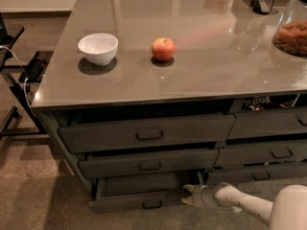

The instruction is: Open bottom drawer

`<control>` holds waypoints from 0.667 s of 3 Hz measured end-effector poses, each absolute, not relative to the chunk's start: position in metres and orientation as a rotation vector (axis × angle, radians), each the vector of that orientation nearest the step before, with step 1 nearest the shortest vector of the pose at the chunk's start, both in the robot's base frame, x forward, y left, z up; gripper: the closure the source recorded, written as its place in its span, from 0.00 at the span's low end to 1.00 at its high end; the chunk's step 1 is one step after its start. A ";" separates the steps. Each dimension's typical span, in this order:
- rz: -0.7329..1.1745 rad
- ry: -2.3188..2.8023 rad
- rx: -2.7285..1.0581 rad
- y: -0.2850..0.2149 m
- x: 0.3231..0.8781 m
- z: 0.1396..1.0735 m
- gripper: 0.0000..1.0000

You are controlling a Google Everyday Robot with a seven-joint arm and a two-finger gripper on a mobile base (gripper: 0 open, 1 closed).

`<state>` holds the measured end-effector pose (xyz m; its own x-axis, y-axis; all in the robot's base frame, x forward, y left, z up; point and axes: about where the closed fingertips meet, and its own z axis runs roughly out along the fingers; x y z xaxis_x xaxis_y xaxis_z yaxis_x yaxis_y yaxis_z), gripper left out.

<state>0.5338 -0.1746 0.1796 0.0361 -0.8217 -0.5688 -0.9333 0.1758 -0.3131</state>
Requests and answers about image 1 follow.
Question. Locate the black side stand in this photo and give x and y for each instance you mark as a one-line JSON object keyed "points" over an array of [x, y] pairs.
{"points": [[11, 70]]}

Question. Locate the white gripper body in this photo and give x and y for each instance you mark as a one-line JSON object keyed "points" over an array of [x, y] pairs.
{"points": [[199, 195]]}

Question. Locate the grey drawer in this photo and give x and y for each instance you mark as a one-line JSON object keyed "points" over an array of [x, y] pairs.
{"points": [[260, 153], [267, 123], [269, 172], [144, 191], [151, 162], [132, 134]]}

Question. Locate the black phone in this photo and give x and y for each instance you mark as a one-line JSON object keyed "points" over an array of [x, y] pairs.
{"points": [[34, 70]]}

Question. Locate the glass jar with snacks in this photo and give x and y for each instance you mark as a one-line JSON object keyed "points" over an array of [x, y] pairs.
{"points": [[291, 33]]}

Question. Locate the white ceramic bowl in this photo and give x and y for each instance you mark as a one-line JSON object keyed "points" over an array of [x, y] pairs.
{"points": [[99, 49]]}

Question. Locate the grey cabinet frame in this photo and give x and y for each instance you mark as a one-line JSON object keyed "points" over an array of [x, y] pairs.
{"points": [[65, 116]]}

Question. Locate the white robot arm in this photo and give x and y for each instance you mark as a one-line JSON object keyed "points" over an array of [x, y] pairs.
{"points": [[288, 211]]}

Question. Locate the red apple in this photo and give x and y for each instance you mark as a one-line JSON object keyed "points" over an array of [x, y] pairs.
{"points": [[163, 49]]}

